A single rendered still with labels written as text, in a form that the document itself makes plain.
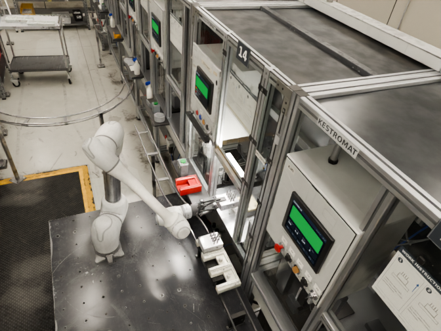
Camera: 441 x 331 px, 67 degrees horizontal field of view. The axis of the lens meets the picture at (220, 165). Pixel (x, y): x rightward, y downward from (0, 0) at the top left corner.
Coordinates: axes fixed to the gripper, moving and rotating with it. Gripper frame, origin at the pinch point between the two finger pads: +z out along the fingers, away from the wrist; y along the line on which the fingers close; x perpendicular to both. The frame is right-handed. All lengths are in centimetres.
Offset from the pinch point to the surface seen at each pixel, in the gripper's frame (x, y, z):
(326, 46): -5, 98, 45
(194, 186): 25.9, -7.5, -7.4
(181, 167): 43.1, -2.5, -11.1
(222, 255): -25.9, -17.4, -8.3
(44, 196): 153, -101, -118
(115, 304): -24, -35, -73
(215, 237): -16.4, -11.2, -9.5
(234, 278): -42.4, -17.4, -8.3
